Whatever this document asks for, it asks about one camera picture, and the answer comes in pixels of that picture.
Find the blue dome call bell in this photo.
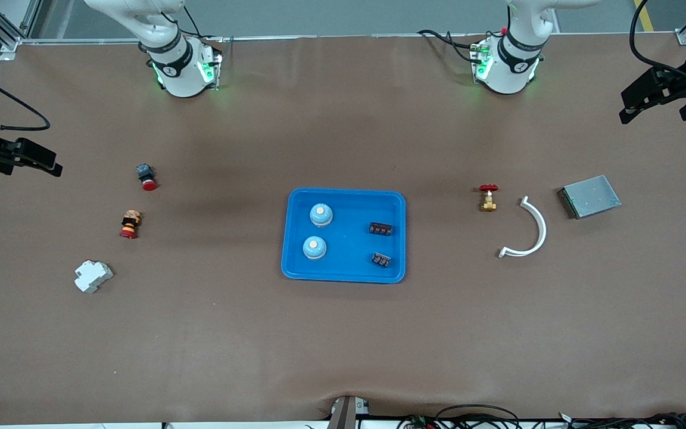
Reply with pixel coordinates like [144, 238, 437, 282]
[309, 203, 333, 228]
[303, 236, 327, 261]

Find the black red emergency stop button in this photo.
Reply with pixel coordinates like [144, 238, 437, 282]
[136, 164, 158, 192]

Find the red yellow push button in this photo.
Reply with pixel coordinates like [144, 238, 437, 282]
[119, 210, 142, 240]

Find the white circuit breaker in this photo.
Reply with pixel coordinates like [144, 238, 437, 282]
[74, 260, 114, 294]

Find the grey metal box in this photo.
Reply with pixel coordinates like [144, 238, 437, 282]
[558, 175, 622, 220]

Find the white curved plastic clip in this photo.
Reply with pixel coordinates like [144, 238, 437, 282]
[498, 196, 548, 259]

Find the blue plastic tray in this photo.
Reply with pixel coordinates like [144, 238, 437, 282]
[281, 188, 407, 284]

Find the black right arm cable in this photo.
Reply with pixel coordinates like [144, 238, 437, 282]
[0, 63, 51, 132]

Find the black base cable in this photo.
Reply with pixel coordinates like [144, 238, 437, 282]
[182, 0, 224, 42]
[417, 29, 484, 66]

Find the silver table edge rail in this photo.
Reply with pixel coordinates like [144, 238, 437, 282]
[0, 31, 686, 47]

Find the black cable bundle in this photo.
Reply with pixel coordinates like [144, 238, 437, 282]
[557, 412, 686, 429]

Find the black looped cable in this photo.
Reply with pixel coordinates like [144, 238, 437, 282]
[435, 405, 520, 429]

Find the grey metal mount bracket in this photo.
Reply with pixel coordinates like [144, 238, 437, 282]
[328, 396, 371, 429]

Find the coloured wire bundle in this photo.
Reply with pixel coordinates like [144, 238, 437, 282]
[397, 414, 439, 429]

